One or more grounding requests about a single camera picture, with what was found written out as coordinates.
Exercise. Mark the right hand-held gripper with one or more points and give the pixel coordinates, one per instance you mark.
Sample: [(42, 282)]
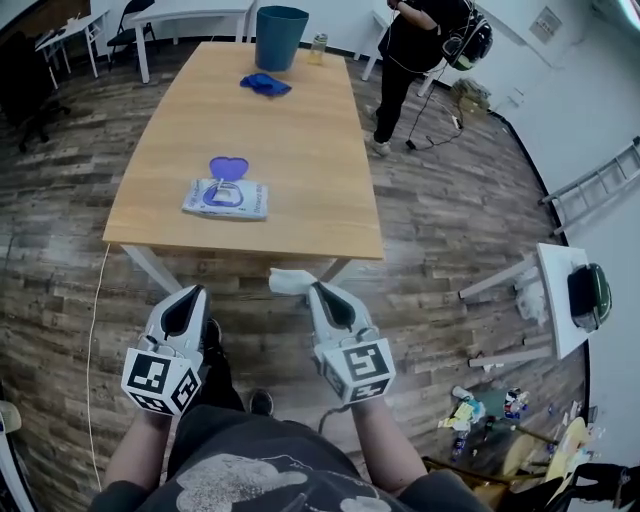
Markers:
[(362, 362)]

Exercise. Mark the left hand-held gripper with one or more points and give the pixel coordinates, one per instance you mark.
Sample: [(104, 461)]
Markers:
[(150, 377)]

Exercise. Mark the white wet wipe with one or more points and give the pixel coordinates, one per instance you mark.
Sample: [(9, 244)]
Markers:
[(290, 281)]

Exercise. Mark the wet wipe pack purple lid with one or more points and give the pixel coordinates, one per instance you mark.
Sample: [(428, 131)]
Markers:
[(227, 200)]

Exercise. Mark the person's left forearm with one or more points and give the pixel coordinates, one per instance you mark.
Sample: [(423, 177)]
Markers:
[(137, 455)]

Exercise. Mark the person's right forearm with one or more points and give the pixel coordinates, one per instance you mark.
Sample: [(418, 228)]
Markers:
[(387, 450)]

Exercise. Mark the person's left black shoe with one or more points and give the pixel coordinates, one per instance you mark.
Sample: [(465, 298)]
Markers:
[(214, 337)]

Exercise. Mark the person's black shoe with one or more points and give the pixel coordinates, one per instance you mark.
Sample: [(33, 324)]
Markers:
[(261, 402), (214, 337)]

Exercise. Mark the person's right black shoe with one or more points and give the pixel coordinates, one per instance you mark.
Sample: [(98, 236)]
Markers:
[(261, 402)]

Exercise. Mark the pile of litter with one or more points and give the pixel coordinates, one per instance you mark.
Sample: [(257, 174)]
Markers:
[(475, 415)]

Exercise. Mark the person's dark printed t-shirt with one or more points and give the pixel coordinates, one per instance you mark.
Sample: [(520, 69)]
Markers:
[(250, 475)]

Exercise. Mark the white crumpled plastic sheet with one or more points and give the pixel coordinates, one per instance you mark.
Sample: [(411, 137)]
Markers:
[(531, 300)]

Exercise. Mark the overturned white table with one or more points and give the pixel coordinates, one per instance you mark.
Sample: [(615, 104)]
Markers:
[(555, 290)]

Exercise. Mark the white power strip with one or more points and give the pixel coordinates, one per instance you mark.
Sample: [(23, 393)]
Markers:
[(456, 122)]

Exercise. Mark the blue cloth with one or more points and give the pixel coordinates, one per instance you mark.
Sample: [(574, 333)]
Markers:
[(265, 85)]

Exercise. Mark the round yellow table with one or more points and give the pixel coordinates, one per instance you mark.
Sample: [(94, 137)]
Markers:
[(570, 445)]

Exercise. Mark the small white table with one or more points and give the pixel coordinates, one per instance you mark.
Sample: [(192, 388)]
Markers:
[(370, 65)]

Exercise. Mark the glass jar with yellow liquid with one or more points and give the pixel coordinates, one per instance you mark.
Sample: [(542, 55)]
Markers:
[(318, 50)]

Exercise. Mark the black office chair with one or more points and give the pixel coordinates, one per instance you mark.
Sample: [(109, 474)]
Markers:
[(25, 85)]

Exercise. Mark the teal waste bin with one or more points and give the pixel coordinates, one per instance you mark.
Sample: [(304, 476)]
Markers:
[(280, 40)]

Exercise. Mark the grey metal ladder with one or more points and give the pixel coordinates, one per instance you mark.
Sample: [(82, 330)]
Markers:
[(595, 185)]

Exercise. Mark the black folding chair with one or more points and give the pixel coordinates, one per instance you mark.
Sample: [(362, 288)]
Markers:
[(127, 35)]

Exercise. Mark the long white table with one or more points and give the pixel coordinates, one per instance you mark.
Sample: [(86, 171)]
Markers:
[(190, 12)]

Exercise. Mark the white desk with crossed braces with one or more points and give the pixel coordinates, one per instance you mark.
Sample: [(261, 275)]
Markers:
[(75, 27)]

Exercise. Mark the white metal table frame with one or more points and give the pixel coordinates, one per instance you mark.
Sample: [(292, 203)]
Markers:
[(150, 262)]

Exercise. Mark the cardboard boxes by wall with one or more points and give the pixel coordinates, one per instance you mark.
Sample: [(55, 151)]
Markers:
[(472, 97)]

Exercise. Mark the grey wall notice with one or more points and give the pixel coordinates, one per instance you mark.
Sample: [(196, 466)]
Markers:
[(546, 24)]

